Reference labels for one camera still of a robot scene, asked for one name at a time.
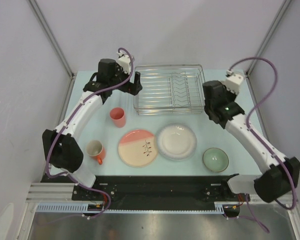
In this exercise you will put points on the green celadon bowl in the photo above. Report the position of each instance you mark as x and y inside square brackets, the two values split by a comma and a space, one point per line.
[215, 160]

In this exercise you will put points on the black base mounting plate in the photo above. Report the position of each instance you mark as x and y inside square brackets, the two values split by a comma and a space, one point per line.
[167, 193]

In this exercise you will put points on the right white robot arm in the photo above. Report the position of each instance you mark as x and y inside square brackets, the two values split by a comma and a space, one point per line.
[279, 174]

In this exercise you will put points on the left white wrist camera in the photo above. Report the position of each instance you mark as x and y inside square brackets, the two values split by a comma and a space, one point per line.
[126, 63]

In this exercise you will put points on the pink cream leaf plate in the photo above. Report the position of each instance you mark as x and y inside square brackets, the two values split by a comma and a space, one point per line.
[138, 148]

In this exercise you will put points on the pink tumbler cup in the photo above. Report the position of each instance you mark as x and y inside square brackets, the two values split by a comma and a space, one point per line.
[118, 117]

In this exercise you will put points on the chrome wire dish rack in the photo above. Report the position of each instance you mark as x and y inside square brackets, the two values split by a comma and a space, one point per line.
[170, 89]

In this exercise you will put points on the white slotted cable duct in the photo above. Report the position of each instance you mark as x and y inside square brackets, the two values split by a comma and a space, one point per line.
[86, 208]

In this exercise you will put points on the aluminium frame rail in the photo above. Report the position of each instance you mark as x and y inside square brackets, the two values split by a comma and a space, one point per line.
[50, 192]

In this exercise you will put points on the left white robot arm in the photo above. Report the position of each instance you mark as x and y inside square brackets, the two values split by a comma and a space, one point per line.
[60, 145]

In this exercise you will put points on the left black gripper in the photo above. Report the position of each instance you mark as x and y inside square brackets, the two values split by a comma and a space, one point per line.
[133, 88]

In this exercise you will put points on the white deep plate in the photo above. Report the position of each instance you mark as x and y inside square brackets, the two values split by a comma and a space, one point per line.
[176, 142]

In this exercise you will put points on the orange mug with handle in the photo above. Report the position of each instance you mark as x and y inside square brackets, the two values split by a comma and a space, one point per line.
[96, 150]

